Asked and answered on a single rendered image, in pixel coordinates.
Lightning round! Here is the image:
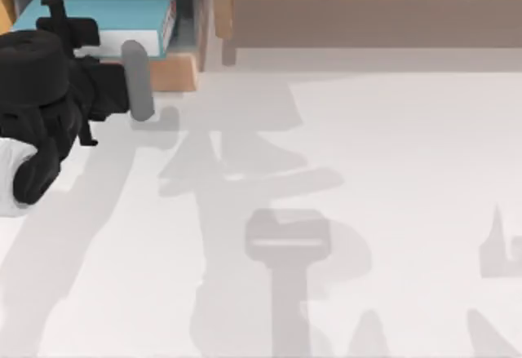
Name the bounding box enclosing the light blue book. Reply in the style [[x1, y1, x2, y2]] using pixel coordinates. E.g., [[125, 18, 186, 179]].
[[10, 0, 178, 60]]

